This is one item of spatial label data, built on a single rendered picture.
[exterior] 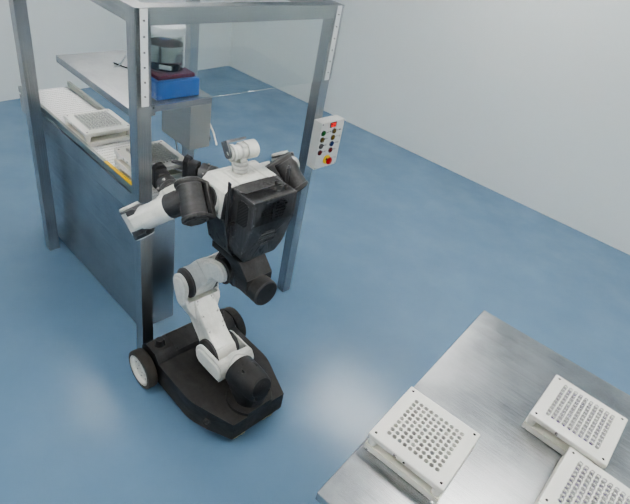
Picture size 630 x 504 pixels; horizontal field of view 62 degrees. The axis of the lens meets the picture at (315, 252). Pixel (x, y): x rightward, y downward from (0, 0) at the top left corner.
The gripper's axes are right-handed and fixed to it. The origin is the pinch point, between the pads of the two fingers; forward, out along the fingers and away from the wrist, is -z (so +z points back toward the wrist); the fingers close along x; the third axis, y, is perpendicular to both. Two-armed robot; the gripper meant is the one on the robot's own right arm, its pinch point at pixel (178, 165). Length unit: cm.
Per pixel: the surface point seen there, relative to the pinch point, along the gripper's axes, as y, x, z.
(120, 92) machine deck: -13.4, -33.0, -19.3
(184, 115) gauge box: -0.2, -24.6, 1.9
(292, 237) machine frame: 53, 57, 49
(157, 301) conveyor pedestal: -3, 85, -8
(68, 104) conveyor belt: 51, 13, -89
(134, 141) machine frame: -27.7, -21.7, -5.7
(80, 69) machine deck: -1, -32, -44
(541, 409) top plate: -73, 5, 158
